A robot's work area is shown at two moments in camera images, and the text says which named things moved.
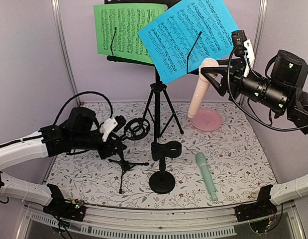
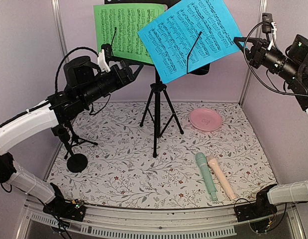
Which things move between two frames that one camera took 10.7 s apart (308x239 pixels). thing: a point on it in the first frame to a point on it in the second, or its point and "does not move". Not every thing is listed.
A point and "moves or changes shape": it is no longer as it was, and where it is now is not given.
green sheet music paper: [129, 20] does not move
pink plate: [206, 119] does not move
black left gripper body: [82, 142] to [95, 89]
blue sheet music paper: [188, 32] does not move
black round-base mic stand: [162, 182] to [76, 163]
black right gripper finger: [210, 73] to [253, 41]
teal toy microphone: [200, 159] does not move
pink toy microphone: [203, 81] to [213, 162]
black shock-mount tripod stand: [135, 129] moves or changes shape
